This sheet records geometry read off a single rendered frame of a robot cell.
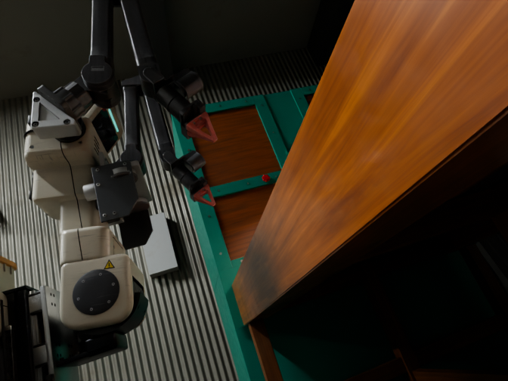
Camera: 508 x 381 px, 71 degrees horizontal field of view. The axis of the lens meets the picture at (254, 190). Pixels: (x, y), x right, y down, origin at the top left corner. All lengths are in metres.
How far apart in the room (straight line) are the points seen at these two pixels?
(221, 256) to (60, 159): 0.90
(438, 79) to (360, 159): 0.14
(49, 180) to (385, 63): 0.94
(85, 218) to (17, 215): 2.60
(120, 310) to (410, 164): 0.73
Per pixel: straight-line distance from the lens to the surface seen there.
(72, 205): 1.07
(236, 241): 1.75
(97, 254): 0.96
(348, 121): 0.43
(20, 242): 3.53
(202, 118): 0.95
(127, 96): 1.57
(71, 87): 1.05
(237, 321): 1.66
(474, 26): 0.30
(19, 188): 3.74
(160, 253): 3.03
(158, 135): 1.44
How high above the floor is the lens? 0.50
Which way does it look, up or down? 22 degrees up
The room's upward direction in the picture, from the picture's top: 20 degrees counter-clockwise
